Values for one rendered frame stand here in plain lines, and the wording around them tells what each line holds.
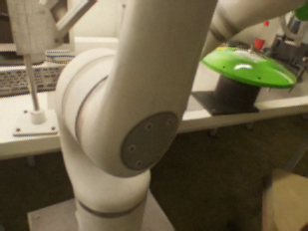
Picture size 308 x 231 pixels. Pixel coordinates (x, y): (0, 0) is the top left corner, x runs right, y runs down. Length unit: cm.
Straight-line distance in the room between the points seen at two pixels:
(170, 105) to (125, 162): 5
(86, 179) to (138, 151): 9
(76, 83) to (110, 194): 12
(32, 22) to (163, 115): 35
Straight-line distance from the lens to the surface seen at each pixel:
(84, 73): 17
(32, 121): 56
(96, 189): 23
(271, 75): 65
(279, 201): 96
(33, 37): 46
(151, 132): 15
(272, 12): 36
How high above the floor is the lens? 124
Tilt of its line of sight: 33 degrees down
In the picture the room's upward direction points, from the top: 9 degrees clockwise
